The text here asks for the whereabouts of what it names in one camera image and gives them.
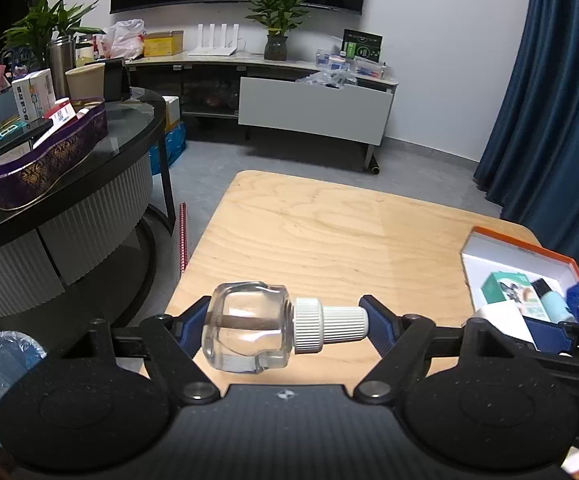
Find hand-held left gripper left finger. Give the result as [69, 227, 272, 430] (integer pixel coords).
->
[64, 295, 220, 404]

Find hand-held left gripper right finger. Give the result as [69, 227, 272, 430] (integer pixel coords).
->
[354, 295, 525, 405]

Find plain white small box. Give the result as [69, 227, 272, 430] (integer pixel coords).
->
[468, 301, 540, 352]

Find clear glass bottle white cap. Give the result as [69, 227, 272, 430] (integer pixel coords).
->
[200, 282, 370, 375]

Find green white cartoon card box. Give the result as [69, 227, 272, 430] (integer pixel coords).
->
[479, 271, 553, 322]

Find orange white cardboard box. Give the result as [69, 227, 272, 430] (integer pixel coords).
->
[459, 226, 579, 322]

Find red patterned stick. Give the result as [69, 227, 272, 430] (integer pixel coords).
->
[178, 202, 191, 274]

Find black glass coffee table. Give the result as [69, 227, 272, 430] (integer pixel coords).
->
[0, 87, 176, 319]

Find blue plastic bag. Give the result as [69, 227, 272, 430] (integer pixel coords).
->
[149, 122, 188, 177]

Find white yellow cardboard box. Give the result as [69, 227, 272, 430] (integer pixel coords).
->
[162, 95, 183, 132]

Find purple gold patterned tin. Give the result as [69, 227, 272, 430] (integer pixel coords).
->
[0, 100, 109, 212]

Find blue curtain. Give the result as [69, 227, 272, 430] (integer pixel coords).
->
[473, 0, 579, 291]

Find grey white television stand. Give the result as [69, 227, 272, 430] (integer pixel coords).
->
[124, 52, 400, 162]

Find red white small box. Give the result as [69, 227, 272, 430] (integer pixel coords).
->
[49, 100, 78, 128]

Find clear plastic bags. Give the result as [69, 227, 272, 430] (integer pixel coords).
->
[295, 69, 359, 89]

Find white red small carton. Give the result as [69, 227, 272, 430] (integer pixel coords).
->
[352, 55, 388, 79]

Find black flat device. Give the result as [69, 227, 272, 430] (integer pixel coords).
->
[0, 118, 54, 166]

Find beige paper cup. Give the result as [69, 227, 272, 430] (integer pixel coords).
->
[65, 62, 106, 102]

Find white blue small box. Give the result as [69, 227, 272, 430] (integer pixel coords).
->
[317, 50, 350, 71]

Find dark green box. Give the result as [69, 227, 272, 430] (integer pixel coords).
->
[342, 29, 384, 63]

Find white router with antennas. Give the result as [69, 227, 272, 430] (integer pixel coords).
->
[188, 23, 241, 57]

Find white printed carton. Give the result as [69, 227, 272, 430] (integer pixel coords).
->
[12, 69, 56, 122]

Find stainless steel thermos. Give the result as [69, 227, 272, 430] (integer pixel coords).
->
[46, 35, 77, 101]

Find white red plastic bag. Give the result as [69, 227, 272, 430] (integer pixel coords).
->
[100, 19, 146, 60]

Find potted plant in dark pot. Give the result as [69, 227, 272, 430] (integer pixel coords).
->
[244, 0, 325, 62]

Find leafy green plant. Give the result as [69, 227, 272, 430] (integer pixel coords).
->
[2, 0, 106, 61]

